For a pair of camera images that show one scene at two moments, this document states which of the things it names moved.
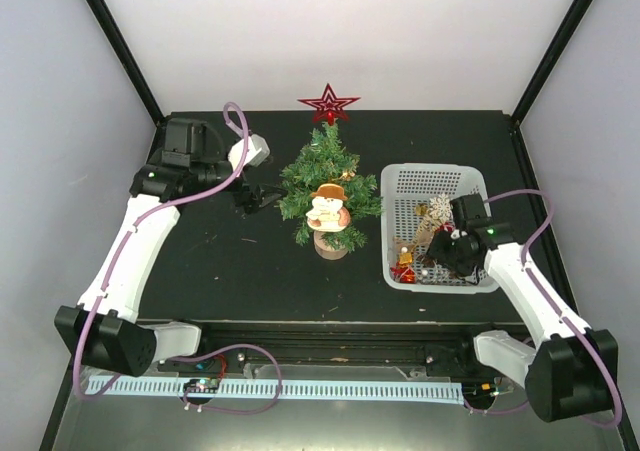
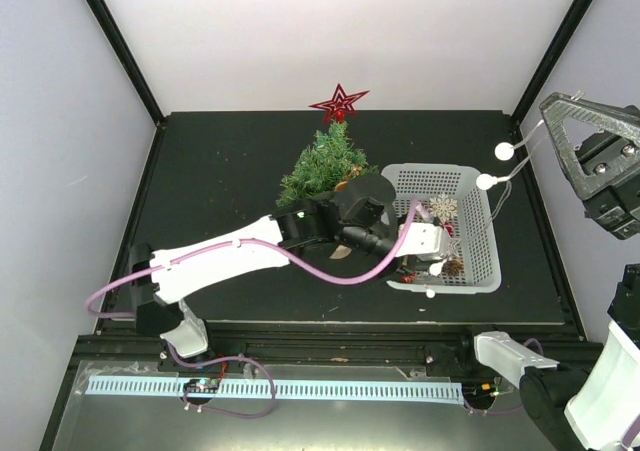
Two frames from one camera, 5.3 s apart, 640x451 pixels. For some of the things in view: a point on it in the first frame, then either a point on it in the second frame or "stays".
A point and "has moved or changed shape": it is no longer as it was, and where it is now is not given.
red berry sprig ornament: [447, 226] stays
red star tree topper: [329, 105] has moved or changed shape
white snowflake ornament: [441, 207] stays
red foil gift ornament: [404, 274] stays
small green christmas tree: [325, 159] has moved or changed shape
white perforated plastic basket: [414, 205] stays
